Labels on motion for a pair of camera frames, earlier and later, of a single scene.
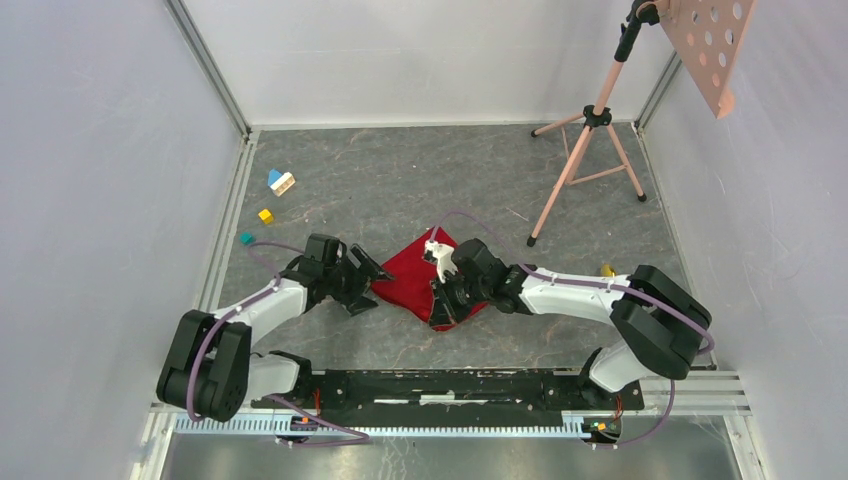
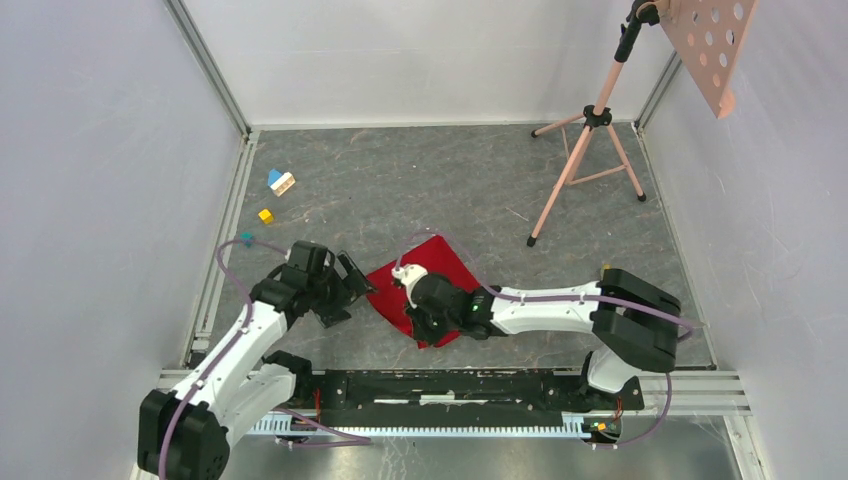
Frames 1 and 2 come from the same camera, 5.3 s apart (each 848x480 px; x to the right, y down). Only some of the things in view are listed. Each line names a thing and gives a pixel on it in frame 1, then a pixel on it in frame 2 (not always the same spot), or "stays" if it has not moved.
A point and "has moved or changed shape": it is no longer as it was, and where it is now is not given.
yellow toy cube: (266, 216) stays
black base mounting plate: (434, 398) stays
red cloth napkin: (405, 282) has moved or changed shape
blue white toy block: (280, 183) stays
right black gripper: (442, 311) -> (421, 332)
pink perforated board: (709, 35) stays
